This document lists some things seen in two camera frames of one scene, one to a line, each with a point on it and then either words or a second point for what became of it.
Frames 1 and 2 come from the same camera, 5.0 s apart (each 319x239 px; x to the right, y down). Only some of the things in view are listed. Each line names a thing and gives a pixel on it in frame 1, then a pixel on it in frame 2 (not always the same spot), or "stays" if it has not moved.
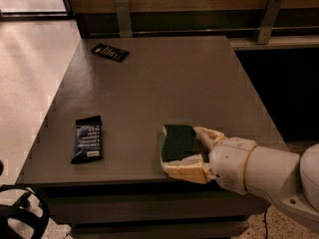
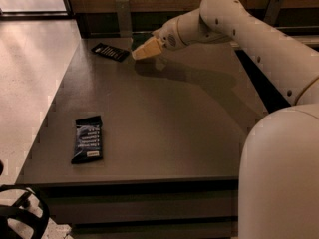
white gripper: x=229 y=163 → x=168 y=34
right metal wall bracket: x=268 y=20 stays
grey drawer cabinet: x=97 y=157 stays
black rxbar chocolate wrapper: x=110 y=52 stays
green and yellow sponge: x=178 y=141 → x=148 y=50
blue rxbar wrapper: x=88 y=143 stays
